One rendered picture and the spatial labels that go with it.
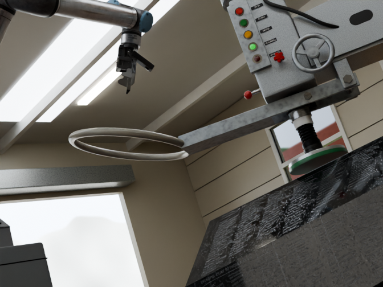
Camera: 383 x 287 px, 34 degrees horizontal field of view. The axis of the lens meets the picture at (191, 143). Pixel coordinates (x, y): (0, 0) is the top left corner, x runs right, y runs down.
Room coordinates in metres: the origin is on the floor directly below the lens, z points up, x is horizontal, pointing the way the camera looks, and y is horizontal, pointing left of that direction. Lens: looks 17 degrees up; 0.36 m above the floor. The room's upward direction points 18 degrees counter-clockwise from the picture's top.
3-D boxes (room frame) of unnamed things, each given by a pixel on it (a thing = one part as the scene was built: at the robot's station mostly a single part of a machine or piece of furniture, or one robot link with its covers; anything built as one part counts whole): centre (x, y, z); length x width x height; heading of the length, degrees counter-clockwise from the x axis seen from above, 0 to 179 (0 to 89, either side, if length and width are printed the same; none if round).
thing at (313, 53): (2.08, -0.51, 1.18); 0.15 x 0.10 x 0.15; 79
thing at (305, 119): (2.22, -0.42, 1.01); 0.07 x 0.07 x 0.04
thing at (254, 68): (2.13, -0.33, 1.36); 0.08 x 0.03 x 0.28; 79
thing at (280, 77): (2.21, -0.49, 1.31); 0.36 x 0.22 x 0.45; 79
